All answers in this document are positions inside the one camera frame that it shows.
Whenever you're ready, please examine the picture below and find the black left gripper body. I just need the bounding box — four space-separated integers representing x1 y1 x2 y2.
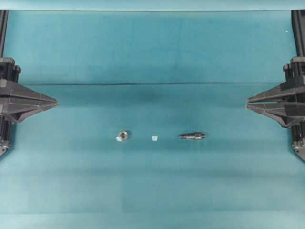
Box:
0 57 22 158

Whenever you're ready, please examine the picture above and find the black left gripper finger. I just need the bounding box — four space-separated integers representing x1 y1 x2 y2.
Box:
0 79 57 103
0 102 59 123

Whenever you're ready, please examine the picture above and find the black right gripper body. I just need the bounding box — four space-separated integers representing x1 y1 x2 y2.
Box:
282 56 305 163

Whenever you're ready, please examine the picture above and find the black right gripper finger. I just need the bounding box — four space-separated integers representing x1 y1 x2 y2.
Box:
246 102 305 127
247 82 305 103

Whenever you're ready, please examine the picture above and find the dark steel threaded shaft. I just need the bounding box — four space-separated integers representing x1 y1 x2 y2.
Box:
179 132 206 140

